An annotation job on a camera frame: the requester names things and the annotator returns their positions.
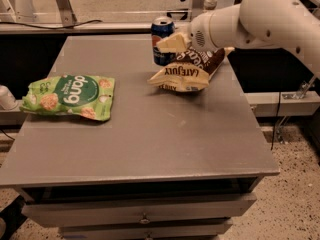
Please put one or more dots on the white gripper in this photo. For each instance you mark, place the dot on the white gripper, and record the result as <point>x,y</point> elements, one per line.
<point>198,35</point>

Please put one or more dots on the blue pepsi can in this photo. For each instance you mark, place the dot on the blue pepsi can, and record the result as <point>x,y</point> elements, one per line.
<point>162,27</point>

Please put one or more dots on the brown and yellow chip bag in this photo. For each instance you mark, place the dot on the brown and yellow chip bag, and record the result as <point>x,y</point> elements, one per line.
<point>190,71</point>

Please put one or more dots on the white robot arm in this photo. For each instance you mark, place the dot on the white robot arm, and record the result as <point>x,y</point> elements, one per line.
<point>253,24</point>

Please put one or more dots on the green dang snack bag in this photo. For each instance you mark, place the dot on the green dang snack bag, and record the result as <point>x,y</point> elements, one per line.
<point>87,96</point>

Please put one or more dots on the grey upper drawer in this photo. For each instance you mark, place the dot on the grey upper drawer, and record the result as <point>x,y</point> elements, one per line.
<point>131,211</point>

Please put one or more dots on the grey drawer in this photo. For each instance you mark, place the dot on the grey drawer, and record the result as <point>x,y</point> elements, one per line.
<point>153,230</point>
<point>131,211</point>

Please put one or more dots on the metal drawer knob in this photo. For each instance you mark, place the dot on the metal drawer knob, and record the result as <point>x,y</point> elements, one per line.
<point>144,220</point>

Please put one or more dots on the white bottle at left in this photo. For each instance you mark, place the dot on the white bottle at left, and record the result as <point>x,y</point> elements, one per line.
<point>7,100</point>

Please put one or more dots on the grey lower drawer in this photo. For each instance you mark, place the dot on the grey lower drawer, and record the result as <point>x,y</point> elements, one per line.
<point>153,230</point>

